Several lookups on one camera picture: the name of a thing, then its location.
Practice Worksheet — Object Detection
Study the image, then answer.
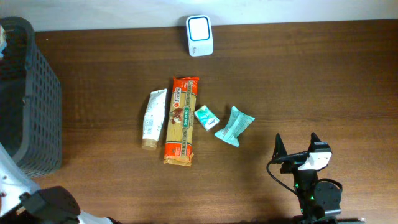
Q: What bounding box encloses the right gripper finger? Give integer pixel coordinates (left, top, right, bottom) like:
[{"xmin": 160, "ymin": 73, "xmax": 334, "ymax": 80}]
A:
[
  {"xmin": 308, "ymin": 132, "xmax": 321, "ymax": 152},
  {"xmin": 272, "ymin": 133, "xmax": 287, "ymax": 162}
]

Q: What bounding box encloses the teal snack pouch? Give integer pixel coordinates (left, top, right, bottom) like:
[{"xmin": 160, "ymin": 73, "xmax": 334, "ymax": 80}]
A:
[{"xmin": 215, "ymin": 106, "xmax": 255, "ymax": 147}]

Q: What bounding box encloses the small teal tissue pack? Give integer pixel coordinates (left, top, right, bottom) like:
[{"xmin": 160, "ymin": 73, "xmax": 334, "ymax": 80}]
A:
[{"xmin": 194, "ymin": 105, "xmax": 220, "ymax": 131}]

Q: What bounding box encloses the orange spaghetti pasta packet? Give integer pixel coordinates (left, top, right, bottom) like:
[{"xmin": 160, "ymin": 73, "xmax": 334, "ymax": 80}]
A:
[{"xmin": 164, "ymin": 77, "xmax": 199, "ymax": 166}]

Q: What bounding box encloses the white tube with gold cap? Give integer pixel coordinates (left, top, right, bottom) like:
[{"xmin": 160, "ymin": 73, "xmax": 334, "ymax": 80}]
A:
[{"xmin": 142, "ymin": 89, "xmax": 167, "ymax": 150}]

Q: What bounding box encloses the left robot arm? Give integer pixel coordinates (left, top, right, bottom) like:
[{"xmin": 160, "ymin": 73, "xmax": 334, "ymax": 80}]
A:
[{"xmin": 1, "ymin": 147, "xmax": 121, "ymax": 224}]

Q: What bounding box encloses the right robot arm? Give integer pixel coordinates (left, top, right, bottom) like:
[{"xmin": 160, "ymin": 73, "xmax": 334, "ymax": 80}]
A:
[{"xmin": 268, "ymin": 133, "xmax": 343, "ymax": 223}]

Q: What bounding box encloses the white barcode scanner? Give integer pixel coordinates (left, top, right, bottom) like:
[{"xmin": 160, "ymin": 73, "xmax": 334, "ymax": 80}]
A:
[{"xmin": 185, "ymin": 15, "xmax": 214, "ymax": 57}]

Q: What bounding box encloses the grey plastic mesh basket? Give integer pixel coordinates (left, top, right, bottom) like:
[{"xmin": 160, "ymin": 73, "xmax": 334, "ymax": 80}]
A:
[{"xmin": 1, "ymin": 17, "xmax": 62, "ymax": 177}]

